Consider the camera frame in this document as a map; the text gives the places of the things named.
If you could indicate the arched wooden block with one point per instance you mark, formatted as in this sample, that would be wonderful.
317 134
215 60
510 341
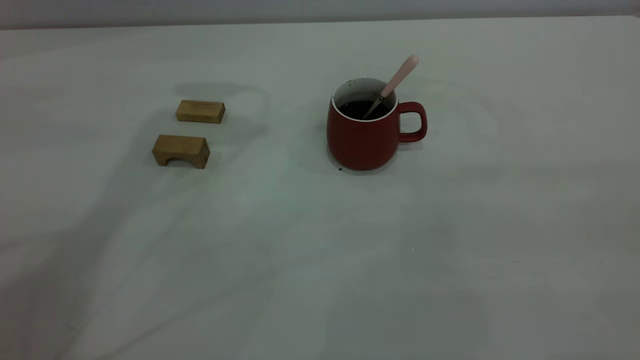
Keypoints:
180 147

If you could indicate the flat wooden block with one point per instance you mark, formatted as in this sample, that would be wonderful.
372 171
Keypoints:
200 111

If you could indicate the red ceramic cup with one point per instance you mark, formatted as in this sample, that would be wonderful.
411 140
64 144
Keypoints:
365 142

